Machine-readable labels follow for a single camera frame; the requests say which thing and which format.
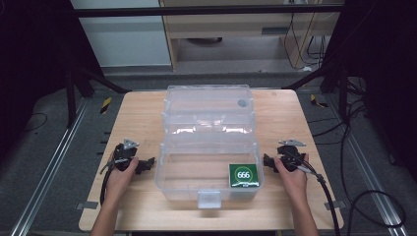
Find black horizontal bar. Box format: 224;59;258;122
72;4;345;19

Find light wooden desk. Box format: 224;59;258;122
159;0;345;71

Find yellow black tape strip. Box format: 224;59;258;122
310;93;328;109
99;96;113;115

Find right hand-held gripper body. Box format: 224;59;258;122
276;139;310;174

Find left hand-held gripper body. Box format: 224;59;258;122
99;138;141;175

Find black floor cable loop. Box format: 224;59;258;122
339;97;407;236

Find black hanging cables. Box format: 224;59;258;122
282;12;328;71

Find aluminium floor rail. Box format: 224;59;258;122
328;94;411;236
9;97;90;236

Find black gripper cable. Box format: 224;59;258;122
296;163;342;236
98;162;115;207

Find person's left hand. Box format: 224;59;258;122
105;156;141;199

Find person's right hand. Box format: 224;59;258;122
273;154;310;205

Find small green box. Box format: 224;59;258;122
228;163;261;189

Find black metal stand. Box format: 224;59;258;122
282;62;350;121
64;63;132;130

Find clear plastic storage box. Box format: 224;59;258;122
153;84;266;210

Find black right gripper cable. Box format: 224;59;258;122
296;163;342;236

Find grey tape piece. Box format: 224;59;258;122
324;200;347;211
76;201;99;210

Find thin black floor cable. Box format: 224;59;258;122
21;112;49;134

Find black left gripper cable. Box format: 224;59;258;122
98;162;115;207

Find white cabinet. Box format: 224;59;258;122
70;0;172;68

